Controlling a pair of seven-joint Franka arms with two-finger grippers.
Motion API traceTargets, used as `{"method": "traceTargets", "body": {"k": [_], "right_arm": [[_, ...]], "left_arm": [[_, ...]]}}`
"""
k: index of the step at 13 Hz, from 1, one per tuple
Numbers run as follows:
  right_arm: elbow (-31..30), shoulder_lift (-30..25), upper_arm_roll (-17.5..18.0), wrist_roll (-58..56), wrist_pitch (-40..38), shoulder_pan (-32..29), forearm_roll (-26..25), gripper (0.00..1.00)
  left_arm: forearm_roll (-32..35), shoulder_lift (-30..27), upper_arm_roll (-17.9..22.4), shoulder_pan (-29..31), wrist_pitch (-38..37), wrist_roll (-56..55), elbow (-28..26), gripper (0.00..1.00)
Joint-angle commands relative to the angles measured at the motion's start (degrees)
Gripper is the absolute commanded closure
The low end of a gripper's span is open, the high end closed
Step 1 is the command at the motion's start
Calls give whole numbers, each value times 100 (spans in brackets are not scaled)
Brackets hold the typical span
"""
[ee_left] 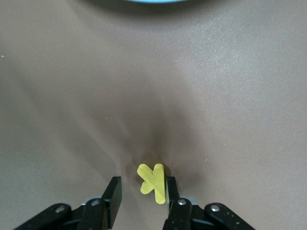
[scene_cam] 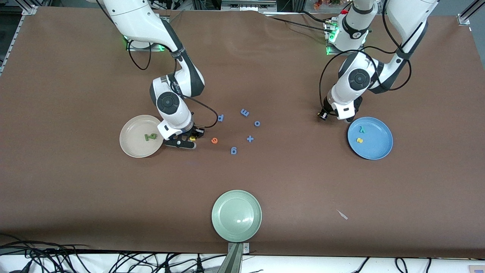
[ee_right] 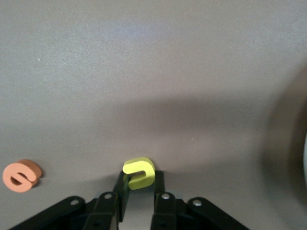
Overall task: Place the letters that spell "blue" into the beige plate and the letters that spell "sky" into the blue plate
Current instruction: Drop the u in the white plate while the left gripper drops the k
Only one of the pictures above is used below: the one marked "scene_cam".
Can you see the beige round plate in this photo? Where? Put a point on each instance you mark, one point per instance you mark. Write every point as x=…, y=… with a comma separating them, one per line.
x=132, y=146

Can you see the brown table cover mat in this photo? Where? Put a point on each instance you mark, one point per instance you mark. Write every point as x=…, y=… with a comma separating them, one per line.
x=75, y=189

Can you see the aluminium background frame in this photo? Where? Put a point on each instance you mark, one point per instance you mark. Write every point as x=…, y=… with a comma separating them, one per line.
x=246, y=4

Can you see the aluminium corner bracket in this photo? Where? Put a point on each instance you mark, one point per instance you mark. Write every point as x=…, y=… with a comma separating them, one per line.
x=29, y=9

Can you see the small white paper scrap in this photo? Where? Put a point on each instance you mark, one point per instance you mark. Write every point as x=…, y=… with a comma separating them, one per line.
x=343, y=215

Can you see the aluminium corner profile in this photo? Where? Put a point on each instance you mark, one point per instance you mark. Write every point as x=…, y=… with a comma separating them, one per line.
x=464, y=18

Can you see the pale green round plate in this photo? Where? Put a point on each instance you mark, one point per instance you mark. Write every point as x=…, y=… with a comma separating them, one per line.
x=237, y=216

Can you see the orange background objects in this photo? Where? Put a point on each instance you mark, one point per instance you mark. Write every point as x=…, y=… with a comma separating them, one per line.
x=318, y=3

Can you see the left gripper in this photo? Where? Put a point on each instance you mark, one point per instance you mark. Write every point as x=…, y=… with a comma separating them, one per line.
x=326, y=107

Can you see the aluminium side rail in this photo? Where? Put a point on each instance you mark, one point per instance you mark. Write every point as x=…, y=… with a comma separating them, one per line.
x=11, y=38

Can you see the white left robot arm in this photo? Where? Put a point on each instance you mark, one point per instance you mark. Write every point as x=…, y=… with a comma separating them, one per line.
x=407, y=19

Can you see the grey metal base plate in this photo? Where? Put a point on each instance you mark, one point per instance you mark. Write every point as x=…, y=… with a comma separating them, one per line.
x=356, y=54
x=149, y=48

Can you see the blue foam letter m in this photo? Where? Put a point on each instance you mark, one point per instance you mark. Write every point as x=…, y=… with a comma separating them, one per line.
x=244, y=113

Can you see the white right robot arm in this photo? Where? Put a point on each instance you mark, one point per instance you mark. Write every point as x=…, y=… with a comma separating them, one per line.
x=140, y=22

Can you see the grey metal camera post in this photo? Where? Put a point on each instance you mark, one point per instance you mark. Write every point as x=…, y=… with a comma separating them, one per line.
x=235, y=261

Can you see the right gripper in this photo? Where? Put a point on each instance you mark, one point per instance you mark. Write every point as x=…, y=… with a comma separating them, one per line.
x=196, y=131

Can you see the blue round plate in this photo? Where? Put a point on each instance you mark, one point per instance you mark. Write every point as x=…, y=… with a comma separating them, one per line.
x=377, y=146

